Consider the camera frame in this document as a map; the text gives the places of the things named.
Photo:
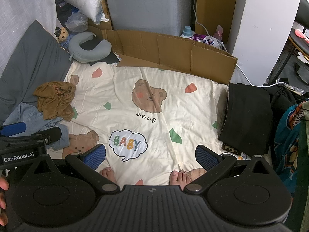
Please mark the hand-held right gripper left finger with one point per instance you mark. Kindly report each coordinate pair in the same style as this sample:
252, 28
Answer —
95, 156

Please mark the leopard print cloth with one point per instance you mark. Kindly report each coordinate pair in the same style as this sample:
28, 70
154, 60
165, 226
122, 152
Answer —
231, 149

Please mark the light blue jeans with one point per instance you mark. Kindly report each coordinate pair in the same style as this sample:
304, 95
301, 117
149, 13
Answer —
26, 113

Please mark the grey neck pillow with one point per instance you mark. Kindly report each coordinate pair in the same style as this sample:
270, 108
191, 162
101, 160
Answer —
77, 52

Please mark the detergent bottle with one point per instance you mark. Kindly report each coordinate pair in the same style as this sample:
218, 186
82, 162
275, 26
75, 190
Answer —
187, 32

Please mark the teddy bear toy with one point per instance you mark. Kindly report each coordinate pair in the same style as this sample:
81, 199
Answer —
63, 33

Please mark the brown printed t-shirt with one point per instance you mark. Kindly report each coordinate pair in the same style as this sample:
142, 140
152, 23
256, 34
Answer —
53, 99

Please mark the flattened cardboard box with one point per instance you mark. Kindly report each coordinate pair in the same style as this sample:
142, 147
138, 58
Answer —
181, 50

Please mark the pink pouch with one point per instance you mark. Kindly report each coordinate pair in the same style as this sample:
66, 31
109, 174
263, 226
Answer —
219, 32

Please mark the white curtain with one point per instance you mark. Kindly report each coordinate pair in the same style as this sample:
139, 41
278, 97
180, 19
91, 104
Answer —
19, 9

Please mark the crinkled silver foil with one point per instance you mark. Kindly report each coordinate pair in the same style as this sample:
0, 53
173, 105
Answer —
292, 87

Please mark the pink plastic item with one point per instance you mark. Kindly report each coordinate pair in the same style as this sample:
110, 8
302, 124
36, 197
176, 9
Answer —
301, 34

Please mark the person's left foot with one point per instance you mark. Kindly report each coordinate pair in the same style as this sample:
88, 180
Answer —
108, 174

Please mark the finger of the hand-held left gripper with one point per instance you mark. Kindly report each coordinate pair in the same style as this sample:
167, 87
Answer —
14, 128
52, 135

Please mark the person's foot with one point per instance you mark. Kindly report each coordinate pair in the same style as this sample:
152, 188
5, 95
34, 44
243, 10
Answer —
108, 174
177, 178

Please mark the person's left hand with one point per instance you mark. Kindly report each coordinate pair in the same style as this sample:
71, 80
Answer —
3, 183

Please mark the purple white detergent bag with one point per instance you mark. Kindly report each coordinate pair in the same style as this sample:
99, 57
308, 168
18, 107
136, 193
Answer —
207, 40

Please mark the clear plastic bag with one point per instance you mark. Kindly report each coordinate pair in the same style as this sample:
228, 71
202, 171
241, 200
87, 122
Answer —
77, 21

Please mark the tall cardboard box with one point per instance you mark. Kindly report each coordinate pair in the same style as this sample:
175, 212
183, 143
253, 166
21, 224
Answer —
217, 4

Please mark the small cardboard box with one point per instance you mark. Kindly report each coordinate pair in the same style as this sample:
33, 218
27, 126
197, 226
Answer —
103, 17

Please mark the bear print blanket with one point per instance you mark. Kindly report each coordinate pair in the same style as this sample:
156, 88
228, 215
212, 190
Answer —
169, 106

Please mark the silver wrapped panel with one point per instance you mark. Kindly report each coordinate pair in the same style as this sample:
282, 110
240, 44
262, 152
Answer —
149, 4

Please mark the black cloth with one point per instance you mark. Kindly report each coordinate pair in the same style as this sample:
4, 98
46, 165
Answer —
108, 58

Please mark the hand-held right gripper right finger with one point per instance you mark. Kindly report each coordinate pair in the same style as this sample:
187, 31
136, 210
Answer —
207, 157

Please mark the teal cartoon print cloth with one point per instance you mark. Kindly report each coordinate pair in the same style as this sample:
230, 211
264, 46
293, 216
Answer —
284, 135

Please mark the person's right foot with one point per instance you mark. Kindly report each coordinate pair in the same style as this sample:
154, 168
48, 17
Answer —
177, 178

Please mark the folded black garment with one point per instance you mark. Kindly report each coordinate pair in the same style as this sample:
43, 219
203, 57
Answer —
246, 116

